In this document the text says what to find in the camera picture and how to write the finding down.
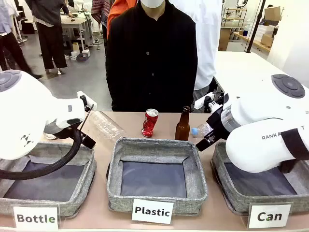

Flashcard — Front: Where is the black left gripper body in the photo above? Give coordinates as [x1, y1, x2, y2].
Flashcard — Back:
[44, 123, 84, 140]

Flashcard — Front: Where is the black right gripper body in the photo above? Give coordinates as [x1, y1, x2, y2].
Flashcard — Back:
[207, 107, 230, 141]

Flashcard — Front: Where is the grey fabric basket labelled Bottle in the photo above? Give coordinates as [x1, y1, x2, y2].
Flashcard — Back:
[0, 142, 98, 217]

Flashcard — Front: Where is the crushed red can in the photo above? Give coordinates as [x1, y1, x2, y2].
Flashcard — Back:
[141, 108, 160, 138]

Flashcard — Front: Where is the grey fabric basket labelled Plastic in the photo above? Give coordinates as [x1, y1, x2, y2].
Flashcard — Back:
[107, 137, 209, 216]

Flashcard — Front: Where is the grey fabric basket labelled Can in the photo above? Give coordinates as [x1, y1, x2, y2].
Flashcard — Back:
[211, 141, 309, 215]

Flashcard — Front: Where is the white sign reading Can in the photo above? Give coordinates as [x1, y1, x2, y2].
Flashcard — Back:
[248, 204, 293, 229]

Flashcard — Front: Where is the small bottle with blue cap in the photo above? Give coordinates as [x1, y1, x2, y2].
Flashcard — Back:
[191, 122, 214, 138]

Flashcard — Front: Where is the large clear plastic bottle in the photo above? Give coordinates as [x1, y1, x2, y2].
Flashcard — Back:
[83, 110, 131, 146]

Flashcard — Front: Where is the brown glass bottle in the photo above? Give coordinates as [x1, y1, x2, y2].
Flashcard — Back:
[174, 105, 192, 141]

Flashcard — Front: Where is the large white table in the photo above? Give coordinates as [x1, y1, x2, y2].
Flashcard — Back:
[213, 50, 309, 97]

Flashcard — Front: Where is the white sign reading Plastic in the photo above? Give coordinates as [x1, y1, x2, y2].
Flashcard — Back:
[131, 199, 175, 225]

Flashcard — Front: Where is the person in white shirt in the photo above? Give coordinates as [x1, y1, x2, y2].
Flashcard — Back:
[169, 0, 223, 103]

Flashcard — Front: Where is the wooden bench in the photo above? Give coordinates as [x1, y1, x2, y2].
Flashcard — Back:
[232, 31, 272, 53]

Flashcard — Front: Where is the white sign reading Bottle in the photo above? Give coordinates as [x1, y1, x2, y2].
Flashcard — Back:
[13, 205, 59, 232]

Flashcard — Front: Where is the person in grey top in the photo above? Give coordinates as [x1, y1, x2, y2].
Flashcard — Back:
[25, 0, 71, 75]

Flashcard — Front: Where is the person in black shirt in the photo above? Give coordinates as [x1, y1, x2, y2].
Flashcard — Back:
[105, 0, 199, 113]

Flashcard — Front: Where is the person in black trousers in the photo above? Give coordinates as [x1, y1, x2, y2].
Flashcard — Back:
[0, 0, 43, 80]

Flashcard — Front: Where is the black pole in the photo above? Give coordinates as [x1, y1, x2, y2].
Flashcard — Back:
[244, 0, 267, 54]

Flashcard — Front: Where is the white workbench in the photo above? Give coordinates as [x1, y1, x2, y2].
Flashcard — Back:
[60, 14, 89, 50]

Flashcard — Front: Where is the cardboard box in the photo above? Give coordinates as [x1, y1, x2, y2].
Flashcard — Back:
[264, 6, 282, 22]

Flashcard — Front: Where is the person in patterned top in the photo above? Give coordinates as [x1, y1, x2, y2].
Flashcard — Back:
[91, 0, 114, 49]

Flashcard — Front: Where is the person in orange top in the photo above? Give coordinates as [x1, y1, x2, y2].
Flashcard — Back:
[107, 0, 139, 41]

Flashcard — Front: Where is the white face mask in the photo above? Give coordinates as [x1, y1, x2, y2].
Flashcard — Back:
[140, 0, 166, 9]

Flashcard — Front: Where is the thin black cable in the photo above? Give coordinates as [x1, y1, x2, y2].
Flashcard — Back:
[78, 104, 95, 134]

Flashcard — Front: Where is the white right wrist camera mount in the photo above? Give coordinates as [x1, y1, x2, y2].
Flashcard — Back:
[194, 92, 215, 109]

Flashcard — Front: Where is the thick black cable hose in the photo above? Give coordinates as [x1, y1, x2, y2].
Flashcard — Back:
[0, 128, 83, 180]

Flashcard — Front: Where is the black cable wrap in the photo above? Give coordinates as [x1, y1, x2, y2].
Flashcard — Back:
[281, 129, 309, 161]

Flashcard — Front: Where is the metal wire shelf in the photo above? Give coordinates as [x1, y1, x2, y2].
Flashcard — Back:
[220, 7, 248, 29]

